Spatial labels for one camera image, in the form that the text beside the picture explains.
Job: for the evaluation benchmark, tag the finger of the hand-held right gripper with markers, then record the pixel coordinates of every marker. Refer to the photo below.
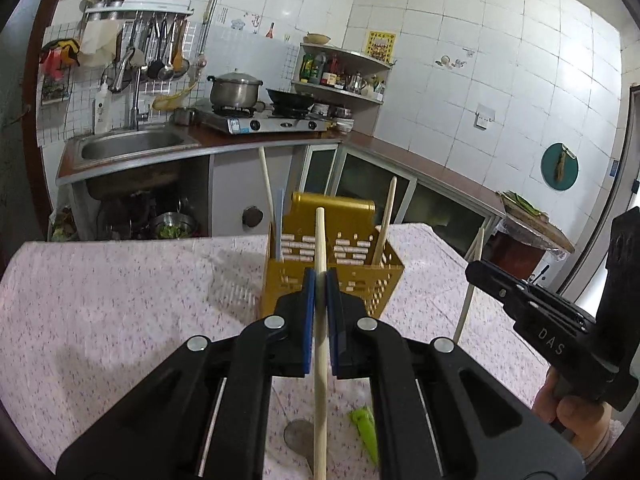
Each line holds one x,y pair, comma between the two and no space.
492,280

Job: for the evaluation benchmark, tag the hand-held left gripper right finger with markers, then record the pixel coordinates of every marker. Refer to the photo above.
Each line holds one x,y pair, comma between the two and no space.
332,320

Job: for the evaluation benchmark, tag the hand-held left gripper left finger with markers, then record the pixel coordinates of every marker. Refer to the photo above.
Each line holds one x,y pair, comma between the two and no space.
307,310

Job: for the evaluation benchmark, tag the wooden chopstick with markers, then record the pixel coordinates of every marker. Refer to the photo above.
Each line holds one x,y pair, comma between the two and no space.
462,320
265,180
320,240
387,210

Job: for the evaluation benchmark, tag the yellow slotted utensil holder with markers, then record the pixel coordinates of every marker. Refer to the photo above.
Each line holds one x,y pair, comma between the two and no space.
370,275

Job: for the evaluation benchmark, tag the light blue plastic spoon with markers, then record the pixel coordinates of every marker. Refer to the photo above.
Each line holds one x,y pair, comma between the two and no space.
279,225

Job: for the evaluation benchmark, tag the person's right hand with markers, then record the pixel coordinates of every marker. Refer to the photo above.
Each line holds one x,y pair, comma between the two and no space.
580,420

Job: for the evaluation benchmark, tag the brown stand with plastic wrap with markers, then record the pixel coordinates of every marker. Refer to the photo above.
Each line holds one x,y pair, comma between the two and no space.
525,260

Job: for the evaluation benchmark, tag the wooden cutting board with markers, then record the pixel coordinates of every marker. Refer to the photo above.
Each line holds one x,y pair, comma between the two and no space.
540,227

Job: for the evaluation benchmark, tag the green vegetables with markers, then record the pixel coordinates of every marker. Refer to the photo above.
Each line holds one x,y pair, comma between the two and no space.
520,202

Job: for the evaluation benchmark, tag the kitchen counter with cabinets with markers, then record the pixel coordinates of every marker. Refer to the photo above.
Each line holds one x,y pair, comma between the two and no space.
440,205

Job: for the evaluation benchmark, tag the green round cutting board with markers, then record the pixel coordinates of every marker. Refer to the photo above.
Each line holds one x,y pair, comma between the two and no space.
550,170

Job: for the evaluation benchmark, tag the steel bowl with greens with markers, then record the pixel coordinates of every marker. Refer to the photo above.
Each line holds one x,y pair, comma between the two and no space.
172,227

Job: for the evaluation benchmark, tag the floral pink tablecloth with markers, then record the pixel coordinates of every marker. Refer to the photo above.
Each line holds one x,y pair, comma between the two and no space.
125,310

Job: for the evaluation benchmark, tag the stack of small bowls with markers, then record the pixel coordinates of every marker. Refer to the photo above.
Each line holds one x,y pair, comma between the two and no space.
344,121

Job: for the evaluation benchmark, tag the steel gas stove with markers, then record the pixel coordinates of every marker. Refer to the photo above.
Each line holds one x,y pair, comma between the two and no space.
260,122

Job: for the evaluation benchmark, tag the black wok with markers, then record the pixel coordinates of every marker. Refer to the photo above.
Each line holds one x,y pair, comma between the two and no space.
290,100

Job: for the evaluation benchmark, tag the steel corner shelf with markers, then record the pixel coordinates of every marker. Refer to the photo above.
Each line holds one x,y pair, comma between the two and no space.
360,95

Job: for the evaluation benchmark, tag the steel cooking pot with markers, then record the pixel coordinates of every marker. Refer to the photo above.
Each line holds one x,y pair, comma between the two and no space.
234,92

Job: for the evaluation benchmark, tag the small steel cup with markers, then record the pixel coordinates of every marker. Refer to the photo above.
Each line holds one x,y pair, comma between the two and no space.
184,116

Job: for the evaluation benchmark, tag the red label bottle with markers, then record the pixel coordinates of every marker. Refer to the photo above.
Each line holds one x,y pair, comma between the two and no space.
331,74

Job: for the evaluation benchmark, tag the green bottle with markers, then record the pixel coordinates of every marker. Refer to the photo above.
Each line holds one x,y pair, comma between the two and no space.
307,70

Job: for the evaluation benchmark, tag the dark sauce bottle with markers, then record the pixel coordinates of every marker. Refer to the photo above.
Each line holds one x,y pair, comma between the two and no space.
320,67

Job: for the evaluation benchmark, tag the steel kitchen sink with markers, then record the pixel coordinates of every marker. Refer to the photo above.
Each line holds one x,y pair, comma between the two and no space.
130,142

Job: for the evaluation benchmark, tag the yellow mesh strainer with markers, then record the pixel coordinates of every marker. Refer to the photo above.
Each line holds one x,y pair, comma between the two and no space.
165,102

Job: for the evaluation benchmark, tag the steel faucet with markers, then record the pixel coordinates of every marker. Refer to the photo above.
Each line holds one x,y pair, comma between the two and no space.
134,105

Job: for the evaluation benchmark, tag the beige bowl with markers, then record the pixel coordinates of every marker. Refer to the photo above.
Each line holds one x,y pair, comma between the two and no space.
317,38

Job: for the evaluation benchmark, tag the white dish soap bottle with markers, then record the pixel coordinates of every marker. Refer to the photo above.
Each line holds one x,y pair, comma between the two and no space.
102,112

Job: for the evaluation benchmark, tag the wooden spatula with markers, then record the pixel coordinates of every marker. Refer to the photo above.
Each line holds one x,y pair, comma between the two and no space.
178,55

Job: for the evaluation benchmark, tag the black ladle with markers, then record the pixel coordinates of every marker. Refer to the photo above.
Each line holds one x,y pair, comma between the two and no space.
156,67

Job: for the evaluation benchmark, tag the white hanging cloth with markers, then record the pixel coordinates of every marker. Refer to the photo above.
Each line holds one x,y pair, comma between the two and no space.
100,42

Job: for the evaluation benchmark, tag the red and yellow gloves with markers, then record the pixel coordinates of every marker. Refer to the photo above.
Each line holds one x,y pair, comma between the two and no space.
60,55

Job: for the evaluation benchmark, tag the white wall socket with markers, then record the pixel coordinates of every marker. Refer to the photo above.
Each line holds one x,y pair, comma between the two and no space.
484,117

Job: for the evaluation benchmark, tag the yellow wall poster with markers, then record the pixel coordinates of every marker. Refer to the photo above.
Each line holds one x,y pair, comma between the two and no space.
381,46

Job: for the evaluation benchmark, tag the grey wall pipe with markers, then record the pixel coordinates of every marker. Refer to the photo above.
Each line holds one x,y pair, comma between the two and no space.
212,10

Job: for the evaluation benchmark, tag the steel wall utensil rack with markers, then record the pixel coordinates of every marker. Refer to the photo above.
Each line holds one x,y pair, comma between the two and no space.
150,5

